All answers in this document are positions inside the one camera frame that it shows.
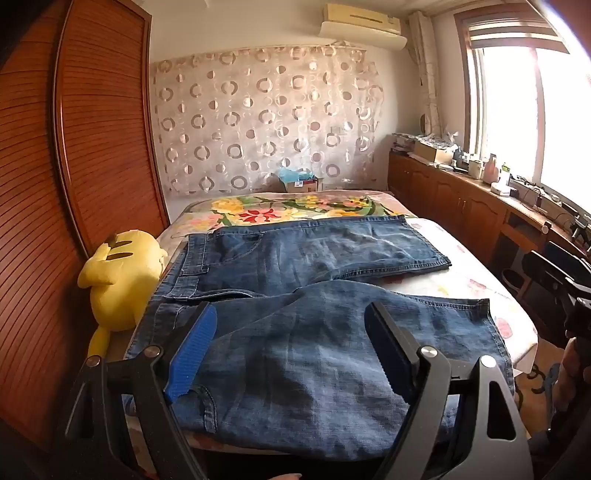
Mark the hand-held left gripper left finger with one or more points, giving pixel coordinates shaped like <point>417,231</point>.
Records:
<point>194,355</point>

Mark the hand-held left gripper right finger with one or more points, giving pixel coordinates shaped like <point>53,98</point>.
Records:
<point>383,339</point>

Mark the blue denim pants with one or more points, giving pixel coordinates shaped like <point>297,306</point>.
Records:
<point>286,332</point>

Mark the black chair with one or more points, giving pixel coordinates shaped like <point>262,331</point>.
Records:
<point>545,272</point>

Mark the patterned floor mat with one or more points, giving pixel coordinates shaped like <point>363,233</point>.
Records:
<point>535,387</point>

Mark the yellow plush toy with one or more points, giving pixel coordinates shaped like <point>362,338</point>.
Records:
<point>120,281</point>

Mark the long wooden cabinet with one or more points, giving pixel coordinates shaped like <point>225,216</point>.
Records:
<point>443,198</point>

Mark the floral blanket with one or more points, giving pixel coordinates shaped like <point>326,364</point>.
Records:
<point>286,207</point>

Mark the small cardboard box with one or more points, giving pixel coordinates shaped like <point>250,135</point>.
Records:
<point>304,185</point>

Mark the pink bottle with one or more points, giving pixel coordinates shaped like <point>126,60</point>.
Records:
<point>491,170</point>

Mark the white jar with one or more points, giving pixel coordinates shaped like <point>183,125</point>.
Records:
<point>475,169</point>

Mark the blue plastic bag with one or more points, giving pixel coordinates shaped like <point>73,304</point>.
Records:
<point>293,175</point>

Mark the flat cardboard box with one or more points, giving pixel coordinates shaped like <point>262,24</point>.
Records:
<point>431,152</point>

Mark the wooden framed window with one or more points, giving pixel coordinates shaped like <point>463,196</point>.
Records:
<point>512,101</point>

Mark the white window curtain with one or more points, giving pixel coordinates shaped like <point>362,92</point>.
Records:
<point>427,69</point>

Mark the white air conditioner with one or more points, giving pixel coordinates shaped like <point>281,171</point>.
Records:
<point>362,25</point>

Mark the circle-patterned wall cloth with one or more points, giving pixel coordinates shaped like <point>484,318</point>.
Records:
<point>268,120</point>

